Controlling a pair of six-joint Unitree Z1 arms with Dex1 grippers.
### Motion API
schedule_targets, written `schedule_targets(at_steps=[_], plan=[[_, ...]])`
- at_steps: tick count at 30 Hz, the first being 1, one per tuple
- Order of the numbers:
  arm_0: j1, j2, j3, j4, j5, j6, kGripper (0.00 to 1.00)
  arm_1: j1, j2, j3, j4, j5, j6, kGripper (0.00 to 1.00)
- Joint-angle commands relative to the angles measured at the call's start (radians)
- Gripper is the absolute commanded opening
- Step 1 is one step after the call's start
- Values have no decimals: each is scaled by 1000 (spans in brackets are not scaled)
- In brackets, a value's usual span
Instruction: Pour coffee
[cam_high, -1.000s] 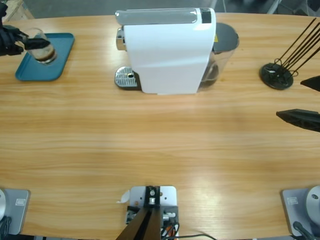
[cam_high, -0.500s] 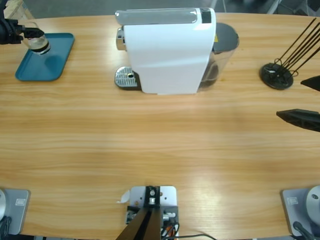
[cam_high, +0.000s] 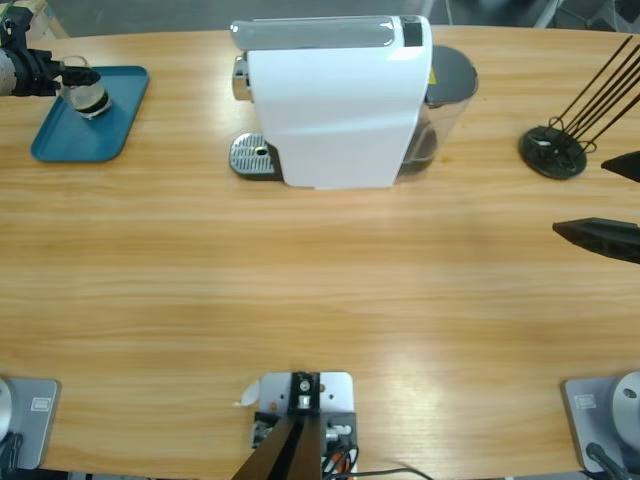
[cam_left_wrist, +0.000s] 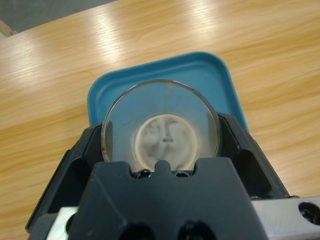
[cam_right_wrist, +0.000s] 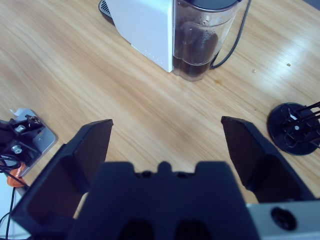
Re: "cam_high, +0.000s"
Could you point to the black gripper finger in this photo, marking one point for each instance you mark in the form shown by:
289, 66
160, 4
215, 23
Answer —
600, 237
625, 165

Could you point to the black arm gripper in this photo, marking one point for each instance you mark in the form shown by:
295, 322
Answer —
35, 72

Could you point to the clear glass cup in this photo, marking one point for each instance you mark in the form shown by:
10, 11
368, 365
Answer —
92, 102

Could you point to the white capsule coffee machine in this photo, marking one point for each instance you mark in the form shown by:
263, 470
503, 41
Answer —
325, 110

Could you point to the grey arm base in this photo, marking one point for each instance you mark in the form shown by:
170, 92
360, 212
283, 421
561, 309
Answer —
30, 415
600, 415

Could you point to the wooden crate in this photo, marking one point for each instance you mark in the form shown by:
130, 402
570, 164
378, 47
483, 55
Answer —
45, 20

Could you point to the teal plastic tray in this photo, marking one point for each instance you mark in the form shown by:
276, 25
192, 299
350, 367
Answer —
100, 135

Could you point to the dark grey bin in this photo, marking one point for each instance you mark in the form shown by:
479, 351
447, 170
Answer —
625, 10

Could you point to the clear water tank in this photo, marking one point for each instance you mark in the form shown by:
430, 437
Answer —
450, 75

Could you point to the white paper tag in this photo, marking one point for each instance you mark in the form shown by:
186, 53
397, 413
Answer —
250, 395

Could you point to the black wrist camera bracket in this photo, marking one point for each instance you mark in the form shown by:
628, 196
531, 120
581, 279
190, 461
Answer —
12, 27

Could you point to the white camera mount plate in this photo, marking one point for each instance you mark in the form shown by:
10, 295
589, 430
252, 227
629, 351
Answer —
335, 395

